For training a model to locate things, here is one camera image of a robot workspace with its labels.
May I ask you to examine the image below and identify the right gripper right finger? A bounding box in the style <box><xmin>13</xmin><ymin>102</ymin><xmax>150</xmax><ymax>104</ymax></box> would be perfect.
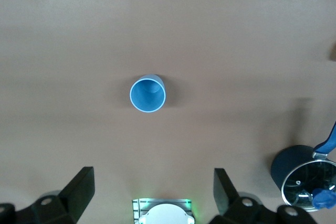
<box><xmin>209</xmin><ymin>168</ymin><xmax>317</xmax><ymax>224</ymax></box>

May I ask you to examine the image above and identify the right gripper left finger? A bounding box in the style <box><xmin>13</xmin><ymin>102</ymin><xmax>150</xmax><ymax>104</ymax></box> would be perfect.
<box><xmin>0</xmin><ymin>166</ymin><xmax>95</xmax><ymax>224</ymax></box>

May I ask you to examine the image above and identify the blue cup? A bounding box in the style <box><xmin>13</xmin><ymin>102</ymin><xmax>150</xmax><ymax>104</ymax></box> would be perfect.
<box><xmin>129</xmin><ymin>74</ymin><xmax>167</xmax><ymax>114</ymax></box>

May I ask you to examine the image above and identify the dark blue saucepan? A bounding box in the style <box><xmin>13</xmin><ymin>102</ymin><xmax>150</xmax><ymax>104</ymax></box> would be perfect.
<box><xmin>270</xmin><ymin>121</ymin><xmax>336</xmax><ymax>198</ymax></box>

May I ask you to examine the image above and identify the glass lid with blue knob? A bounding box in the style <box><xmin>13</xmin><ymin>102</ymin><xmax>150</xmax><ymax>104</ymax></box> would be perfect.
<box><xmin>280</xmin><ymin>159</ymin><xmax>336</xmax><ymax>213</ymax></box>

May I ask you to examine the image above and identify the brown table cover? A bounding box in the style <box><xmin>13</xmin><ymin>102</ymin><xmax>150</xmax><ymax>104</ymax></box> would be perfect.
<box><xmin>0</xmin><ymin>0</ymin><xmax>336</xmax><ymax>224</ymax></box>

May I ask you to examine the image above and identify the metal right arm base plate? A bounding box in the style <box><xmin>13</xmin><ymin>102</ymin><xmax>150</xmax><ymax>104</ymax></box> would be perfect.
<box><xmin>131</xmin><ymin>197</ymin><xmax>193</xmax><ymax>224</ymax></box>

